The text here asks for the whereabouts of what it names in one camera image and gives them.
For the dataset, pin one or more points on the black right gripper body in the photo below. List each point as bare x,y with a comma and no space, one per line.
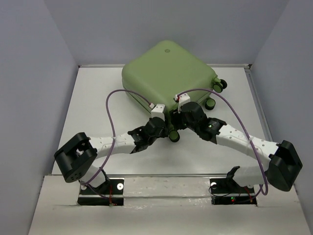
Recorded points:
183,123

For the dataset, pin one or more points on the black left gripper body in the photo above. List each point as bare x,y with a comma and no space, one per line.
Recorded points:
163,133

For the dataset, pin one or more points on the green hard-shell suitcase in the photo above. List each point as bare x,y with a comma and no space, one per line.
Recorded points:
168,69

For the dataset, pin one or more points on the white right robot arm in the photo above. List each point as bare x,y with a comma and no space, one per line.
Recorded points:
277,163

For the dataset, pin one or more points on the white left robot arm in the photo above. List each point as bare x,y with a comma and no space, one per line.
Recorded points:
75,157

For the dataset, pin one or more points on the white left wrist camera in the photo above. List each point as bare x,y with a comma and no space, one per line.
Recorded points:
158,111

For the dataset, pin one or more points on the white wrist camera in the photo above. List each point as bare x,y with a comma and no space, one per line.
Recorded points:
158,111
181,100

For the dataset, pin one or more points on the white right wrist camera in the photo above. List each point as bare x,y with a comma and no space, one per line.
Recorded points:
181,100

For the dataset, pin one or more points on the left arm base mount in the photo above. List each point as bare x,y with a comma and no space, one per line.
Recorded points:
108,194

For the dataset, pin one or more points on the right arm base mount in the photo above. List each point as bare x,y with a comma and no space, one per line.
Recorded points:
226,192

